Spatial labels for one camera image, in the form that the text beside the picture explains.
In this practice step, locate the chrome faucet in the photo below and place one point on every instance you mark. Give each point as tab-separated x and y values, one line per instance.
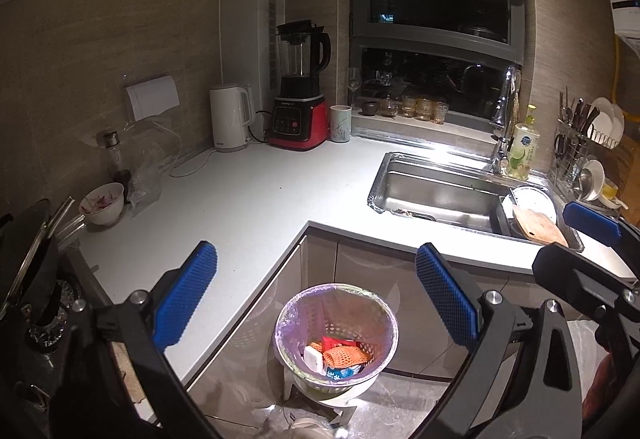
502	109

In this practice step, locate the clear plastic bag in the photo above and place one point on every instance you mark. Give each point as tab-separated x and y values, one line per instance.
145	179

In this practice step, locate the red snack packet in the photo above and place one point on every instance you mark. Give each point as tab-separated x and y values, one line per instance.
335	343

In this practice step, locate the white plate in sink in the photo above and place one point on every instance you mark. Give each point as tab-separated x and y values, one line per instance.
530	199

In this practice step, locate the black pan with glass lid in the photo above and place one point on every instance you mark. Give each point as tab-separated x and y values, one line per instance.
30	269

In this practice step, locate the bunch of kitchen knives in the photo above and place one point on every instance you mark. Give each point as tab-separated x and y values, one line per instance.
577	111

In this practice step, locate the clear wine glass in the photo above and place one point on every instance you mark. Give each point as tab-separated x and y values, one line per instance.
354	81

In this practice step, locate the gas stove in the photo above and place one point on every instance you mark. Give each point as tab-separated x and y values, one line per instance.
65	291

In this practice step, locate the orange foam fruit net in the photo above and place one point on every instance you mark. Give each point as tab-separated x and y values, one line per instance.
345	356

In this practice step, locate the small white bowl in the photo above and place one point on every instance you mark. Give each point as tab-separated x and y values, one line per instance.
594	176

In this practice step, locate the trash bin with purple bag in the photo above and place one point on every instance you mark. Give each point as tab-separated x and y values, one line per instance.
300	319

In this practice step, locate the white bowl of onion skins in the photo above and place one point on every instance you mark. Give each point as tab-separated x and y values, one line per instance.
107	211

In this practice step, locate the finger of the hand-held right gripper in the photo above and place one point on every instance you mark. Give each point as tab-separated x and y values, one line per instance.
592	224
575	274

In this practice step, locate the wooden cutting board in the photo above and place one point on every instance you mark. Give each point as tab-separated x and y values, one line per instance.
540	229

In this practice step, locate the glass bottle with metal cap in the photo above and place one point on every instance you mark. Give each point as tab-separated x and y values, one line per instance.
117	159

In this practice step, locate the amber drinking glass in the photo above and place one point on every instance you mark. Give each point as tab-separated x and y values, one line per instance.
424	109
440	113
409	107

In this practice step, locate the white stool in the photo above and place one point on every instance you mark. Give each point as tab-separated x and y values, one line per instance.
340	411

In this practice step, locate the red and black blender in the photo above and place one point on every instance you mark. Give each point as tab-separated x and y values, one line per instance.
295	124

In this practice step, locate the pale ceramic cup with flower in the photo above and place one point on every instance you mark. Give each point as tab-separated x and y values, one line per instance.
340	125

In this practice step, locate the white electric kettle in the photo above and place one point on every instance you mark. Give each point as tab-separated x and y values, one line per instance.
227	119

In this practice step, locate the grey base cabinet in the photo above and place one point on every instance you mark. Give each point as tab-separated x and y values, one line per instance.
360	264

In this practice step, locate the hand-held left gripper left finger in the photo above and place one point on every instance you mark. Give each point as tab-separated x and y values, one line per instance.
185	299

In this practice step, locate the clear glass teapot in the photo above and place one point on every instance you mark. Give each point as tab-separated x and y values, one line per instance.
389	107

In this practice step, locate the metal dish rack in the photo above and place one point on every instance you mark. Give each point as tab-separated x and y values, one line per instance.
570	159

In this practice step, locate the white wall appliance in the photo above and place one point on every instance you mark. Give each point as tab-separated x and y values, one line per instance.
627	19

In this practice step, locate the white wall outlet cover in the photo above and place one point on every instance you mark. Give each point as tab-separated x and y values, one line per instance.
152	96

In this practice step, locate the dish soap bottle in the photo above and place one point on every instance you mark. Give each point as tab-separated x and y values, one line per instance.
522	149

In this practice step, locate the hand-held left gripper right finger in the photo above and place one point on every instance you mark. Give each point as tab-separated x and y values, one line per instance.
445	299

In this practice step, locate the stainless steel sink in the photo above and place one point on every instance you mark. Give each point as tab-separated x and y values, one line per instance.
440	194

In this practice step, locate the white foam block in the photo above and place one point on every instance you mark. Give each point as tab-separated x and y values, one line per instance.
315	359

